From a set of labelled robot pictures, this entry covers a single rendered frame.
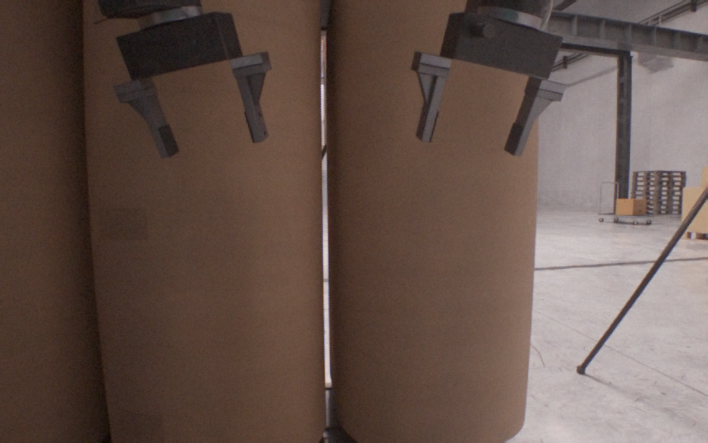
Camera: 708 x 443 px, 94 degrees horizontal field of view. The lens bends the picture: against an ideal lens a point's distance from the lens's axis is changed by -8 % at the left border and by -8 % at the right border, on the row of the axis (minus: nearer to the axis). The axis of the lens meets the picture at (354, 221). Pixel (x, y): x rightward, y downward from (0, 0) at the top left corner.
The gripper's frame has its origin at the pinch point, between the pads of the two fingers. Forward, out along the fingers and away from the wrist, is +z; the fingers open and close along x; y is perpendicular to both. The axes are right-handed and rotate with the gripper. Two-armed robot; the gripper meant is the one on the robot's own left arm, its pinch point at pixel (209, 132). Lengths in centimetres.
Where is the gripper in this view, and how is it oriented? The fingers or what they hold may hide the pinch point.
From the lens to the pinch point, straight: 51.3
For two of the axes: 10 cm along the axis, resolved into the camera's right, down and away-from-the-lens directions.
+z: 1.7, 8.7, 4.6
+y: 0.8, -4.7, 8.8
